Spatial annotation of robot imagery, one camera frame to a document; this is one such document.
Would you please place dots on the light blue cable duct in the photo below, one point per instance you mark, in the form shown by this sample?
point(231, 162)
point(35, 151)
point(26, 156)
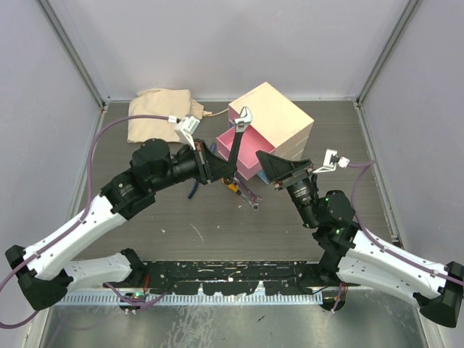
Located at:
point(101, 298)

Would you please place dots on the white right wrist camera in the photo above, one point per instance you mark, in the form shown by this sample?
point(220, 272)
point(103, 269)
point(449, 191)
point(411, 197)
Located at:
point(331, 162)

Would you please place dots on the black adjustable wrench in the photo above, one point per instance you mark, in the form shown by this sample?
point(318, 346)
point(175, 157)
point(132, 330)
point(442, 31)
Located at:
point(240, 124)

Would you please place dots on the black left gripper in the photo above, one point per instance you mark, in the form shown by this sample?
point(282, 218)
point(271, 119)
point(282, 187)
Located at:
point(209, 166)

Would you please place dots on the blue handle pliers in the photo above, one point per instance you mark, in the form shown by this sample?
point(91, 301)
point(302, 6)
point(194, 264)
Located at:
point(193, 189)

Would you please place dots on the pastel mini drawer chest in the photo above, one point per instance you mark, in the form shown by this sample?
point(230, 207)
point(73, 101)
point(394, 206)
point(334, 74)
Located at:
point(278, 127)

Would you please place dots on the beige folded cloth bag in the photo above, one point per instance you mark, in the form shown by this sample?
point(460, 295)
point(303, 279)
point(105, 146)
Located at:
point(162, 102)

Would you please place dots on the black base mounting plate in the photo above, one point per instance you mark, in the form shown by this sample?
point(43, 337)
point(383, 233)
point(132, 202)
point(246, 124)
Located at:
point(229, 278)

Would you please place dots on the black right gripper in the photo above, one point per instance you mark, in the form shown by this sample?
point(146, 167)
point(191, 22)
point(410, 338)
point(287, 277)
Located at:
point(275, 166)

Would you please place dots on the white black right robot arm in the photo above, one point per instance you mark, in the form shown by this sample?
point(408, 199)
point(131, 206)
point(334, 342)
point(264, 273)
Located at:
point(353, 254)

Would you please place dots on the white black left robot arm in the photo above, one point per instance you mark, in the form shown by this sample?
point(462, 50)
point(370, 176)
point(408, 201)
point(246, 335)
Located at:
point(47, 270)

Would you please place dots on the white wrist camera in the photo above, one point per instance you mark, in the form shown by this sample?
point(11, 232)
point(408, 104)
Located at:
point(185, 128)
point(331, 162)

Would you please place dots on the silver ratchet wrench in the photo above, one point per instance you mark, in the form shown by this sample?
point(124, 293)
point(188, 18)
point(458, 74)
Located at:
point(253, 200)

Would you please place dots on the silver combination wrench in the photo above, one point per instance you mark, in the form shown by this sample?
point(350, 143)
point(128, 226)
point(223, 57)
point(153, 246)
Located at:
point(243, 187)

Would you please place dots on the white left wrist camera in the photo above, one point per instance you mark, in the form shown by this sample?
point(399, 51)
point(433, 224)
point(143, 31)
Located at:
point(185, 128)

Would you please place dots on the orange handle screwdriver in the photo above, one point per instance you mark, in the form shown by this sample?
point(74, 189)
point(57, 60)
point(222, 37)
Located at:
point(233, 186)

